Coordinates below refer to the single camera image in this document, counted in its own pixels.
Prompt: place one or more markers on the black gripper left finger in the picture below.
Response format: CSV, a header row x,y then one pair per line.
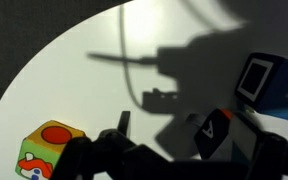
x,y
117,160

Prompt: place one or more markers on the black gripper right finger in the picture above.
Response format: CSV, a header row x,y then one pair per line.
x,y
277,160

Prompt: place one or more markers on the black white letter A block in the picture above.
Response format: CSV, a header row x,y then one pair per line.
x,y
214,133

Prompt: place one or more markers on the blue block with white square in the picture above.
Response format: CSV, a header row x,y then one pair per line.
x,y
277,90

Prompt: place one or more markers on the orange colourful picture block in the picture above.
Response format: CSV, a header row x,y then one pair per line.
x,y
40,150

